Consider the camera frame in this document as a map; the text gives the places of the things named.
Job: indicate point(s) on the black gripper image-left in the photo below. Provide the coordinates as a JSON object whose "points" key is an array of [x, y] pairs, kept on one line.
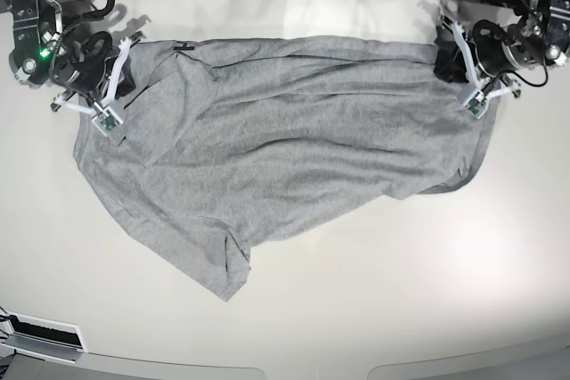
{"points": [[86, 68]]}

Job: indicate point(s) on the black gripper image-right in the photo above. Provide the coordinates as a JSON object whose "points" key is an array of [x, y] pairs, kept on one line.
{"points": [[493, 50]]}

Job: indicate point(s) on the grey t-shirt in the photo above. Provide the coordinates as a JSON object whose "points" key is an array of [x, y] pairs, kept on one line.
{"points": [[228, 144]]}

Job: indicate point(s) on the white wrist camera mount image-right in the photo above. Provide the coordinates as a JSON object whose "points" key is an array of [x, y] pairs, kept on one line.
{"points": [[477, 94]]}

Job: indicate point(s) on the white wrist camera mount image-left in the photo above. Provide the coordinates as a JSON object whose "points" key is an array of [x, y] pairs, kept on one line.
{"points": [[105, 114]]}

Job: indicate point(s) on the silver cable tray slot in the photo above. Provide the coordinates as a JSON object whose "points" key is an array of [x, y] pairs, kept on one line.
{"points": [[40, 338]]}

